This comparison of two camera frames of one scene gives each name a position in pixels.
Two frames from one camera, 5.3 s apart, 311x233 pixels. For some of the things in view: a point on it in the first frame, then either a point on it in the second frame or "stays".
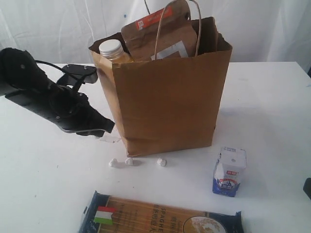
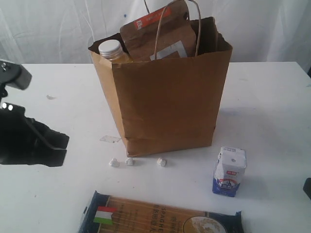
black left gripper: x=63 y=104 → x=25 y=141
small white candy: x=113 y=163 stays
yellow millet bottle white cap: x=113 y=49 stays
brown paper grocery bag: x=167 y=104 stays
